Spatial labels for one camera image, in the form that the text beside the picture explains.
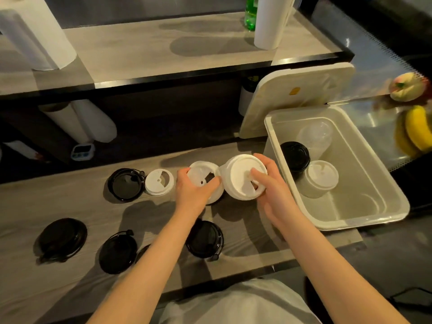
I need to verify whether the person's left hand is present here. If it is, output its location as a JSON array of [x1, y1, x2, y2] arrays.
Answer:
[[175, 167, 222, 220]]

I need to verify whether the person's right hand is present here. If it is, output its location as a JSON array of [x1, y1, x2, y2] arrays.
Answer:
[[250, 153, 301, 230]]

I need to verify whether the white sip hole cup lid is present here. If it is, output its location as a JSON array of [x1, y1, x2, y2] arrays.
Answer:
[[144, 168, 176, 196], [187, 161, 225, 205]]

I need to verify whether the black tethered plug cup lid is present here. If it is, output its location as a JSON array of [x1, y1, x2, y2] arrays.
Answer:
[[135, 243, 152, 264], [185, 219, 225, 262], [107, 167, 146, 203], [98, 229, 138, 275], [35, 217, 88, 264]]

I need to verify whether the stack of black lids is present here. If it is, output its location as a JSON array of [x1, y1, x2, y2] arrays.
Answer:
[[280, 141, 311, 179]]

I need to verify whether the stack of clear dome lids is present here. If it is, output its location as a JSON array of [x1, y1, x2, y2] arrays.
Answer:
[[297, 121, 334, 159]]

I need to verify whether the white plastic storage bin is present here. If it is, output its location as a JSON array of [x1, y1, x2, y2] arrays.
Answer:
[[264, 105, 411, 232]]

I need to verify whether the person's left forearm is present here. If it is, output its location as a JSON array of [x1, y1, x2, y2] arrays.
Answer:
[[86, 212, 203, 324]]

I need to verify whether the person's right forearm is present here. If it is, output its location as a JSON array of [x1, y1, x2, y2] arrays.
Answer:
[[280, 209, 409, 324]]

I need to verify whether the white bin lid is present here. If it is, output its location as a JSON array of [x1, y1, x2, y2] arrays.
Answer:
[[238, 62, 356, 140]]

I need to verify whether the person's white shirt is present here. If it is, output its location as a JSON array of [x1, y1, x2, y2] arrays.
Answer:
[[158, 279, 321, 324]]

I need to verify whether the white paper cup sleeve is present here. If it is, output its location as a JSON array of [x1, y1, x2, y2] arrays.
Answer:
[[39, 102, 92, 144]]

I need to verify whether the tall white paper cup stack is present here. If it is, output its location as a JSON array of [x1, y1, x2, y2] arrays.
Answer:
[[253, 0, 297, 51]]

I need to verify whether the small white digital timer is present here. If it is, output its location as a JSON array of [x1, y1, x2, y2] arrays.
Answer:
[[71, 142, 96, 162]]

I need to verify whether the black glass display case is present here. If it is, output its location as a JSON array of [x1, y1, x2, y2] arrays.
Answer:
[[300, 0, 432, 226]]

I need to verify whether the yellow banana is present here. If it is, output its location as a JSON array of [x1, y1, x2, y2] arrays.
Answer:
[[405, 105, 432, 152]]

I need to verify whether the pale peach fruit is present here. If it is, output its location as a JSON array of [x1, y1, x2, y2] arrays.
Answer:
[[388, 72, 429, 103]]

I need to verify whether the white canister with black lid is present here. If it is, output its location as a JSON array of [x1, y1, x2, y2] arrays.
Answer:
[[3, 140, 46, 162]]

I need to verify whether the green plastic bottle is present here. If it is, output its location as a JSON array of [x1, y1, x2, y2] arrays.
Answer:
[[244, 0, 259, 32]]

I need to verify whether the white paper towel roll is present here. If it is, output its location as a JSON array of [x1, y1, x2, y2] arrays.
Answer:
[[0, 0, 77, 71]]

